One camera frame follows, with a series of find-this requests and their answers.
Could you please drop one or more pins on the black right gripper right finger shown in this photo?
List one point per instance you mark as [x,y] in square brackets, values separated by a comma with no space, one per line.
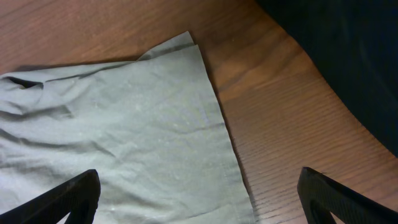
[323,199]

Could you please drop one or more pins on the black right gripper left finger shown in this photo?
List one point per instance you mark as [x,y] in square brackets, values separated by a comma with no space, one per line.
[76,200]

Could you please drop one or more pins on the khaki shorts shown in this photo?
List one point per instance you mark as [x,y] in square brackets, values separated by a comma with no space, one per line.
[152,128]

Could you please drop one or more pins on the black garment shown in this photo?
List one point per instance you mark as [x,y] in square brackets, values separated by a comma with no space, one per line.
[353,43]

